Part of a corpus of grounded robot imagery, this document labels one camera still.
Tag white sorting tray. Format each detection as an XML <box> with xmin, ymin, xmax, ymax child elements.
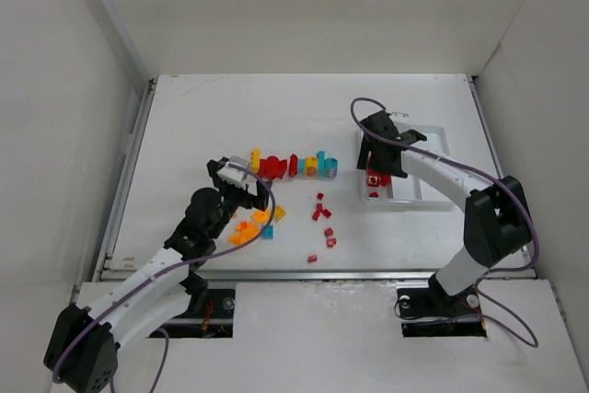
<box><xmin>357</xmin><ymin>121</ymin><xmax>456</xmax><ymax>213</ymax></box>

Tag teal and yellow lego assembly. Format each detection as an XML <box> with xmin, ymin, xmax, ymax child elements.
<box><xmin>294</xmin><ymin>151</ymin><xmax>339</xmax><ymax>179</ymax></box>

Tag purple cable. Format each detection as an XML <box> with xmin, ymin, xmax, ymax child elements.
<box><xmin>350</xmin><ymin>97</ymin><xmax>539</xmax><ymax>349</ymax></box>
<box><xmin>51</xmin><ymin>162</ymin><xmax>277</xmax><ymax>393</ymax></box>

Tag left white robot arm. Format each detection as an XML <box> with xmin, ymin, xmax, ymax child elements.
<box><xmin>43</xmin><ymin>157</ymin><xmax>276</xmax><ymax>392</ymax></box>

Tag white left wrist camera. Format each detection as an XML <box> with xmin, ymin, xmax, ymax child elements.
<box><xmin>217</xmin><ymin>156</ymin><xmax>249</xmax><ymax>190</ymax></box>

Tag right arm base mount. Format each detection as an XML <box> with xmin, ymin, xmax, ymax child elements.
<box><xmin>395</xmin><ymin>287</ymin><xmax>487</xmax><ymax>338</ymax></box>

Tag orange lego pile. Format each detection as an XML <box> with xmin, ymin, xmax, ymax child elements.
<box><xmin>228</xmin><ymin>221</ymin><xmax>260</xmax><ymax>247</ymax></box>

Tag yellow 2x4 lego brick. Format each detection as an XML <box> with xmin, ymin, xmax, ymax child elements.
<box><xmin>249</xmin><ymin>148</ymin><xmax>260</xmax><ymax>173</ymax></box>

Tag teal 2x2 lego brick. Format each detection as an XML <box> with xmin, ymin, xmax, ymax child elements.
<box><xmin>261</xmin><ymin>225</ymin><xmax>274</xmax><ymax>239</ymax></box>

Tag orange D-shaped lego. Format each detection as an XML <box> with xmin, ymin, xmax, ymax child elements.
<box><xmin>251</xmin><ymin>210</ymin><xmax>271</xmax><ymax>225</ymax></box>

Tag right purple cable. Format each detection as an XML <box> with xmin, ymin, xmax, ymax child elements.
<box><xmin>350</xmin><ymin>97</ymin><xmax>539</xmax><ymax>349</ymax></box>

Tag yellow 2x2 lego brick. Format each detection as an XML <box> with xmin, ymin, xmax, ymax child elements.
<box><xmin>274</xmin><ymin>205</ymin><xmax>286</xmax><ymax>221</ymax></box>

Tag red rounded lego assembly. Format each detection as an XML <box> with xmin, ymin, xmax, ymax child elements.
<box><xmin>257</xmin><ymin>155</ymin><xmax>299</xmax><ymax>180</ymax></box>

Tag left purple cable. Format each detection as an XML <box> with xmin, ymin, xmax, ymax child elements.
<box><xmin>51</xmin><ymin>162</ymin><xmax>277</xmax><ymax>393</ymax></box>

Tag red legos in tray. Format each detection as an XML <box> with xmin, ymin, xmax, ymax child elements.
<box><xmin>365</xmin><ymin>168</ymin><xmax>392</xmax><ymax>198</ymax></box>

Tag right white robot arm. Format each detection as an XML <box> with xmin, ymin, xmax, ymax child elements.
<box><xmin>352</xmin><ymin>110</ymin><xmax>539</xmax><ymax>299</ymax></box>

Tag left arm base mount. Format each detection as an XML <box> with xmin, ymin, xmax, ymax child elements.
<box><xmin>161</xmin><ymin>275</ymin><xmax>236</xmax><ymax>339</ymax></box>

